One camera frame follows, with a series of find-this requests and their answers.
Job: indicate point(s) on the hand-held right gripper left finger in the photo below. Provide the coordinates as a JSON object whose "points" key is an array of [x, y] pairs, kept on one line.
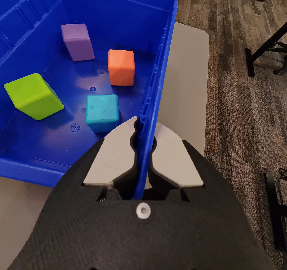
{"points": [[112, 160]]}

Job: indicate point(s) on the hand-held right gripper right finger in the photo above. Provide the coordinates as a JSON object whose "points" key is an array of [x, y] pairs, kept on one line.
{"points": [[177, 162]]}

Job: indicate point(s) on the light blue cube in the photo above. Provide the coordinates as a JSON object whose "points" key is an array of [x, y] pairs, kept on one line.
{"points": [[102, 113]]}

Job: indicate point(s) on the orange cube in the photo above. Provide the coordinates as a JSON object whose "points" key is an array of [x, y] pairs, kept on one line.
{"points": [[121, 68]]}

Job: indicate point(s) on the green cube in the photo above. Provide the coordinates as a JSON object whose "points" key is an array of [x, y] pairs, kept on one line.
{"points": [[33, 95]]}

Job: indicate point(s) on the purple cube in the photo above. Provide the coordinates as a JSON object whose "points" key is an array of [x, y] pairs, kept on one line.
{"points": [[77, 43]]}

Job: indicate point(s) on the blue plastic bin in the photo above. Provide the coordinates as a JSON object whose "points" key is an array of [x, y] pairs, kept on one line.
{"points": [[112, 16]]}

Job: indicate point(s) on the grey desk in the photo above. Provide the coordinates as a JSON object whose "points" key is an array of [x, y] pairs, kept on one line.
{"points": [[186, 83]]}

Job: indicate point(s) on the black table frame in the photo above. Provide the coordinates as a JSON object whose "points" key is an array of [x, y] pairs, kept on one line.
{"points": [[264, 48], [275, 207]]}

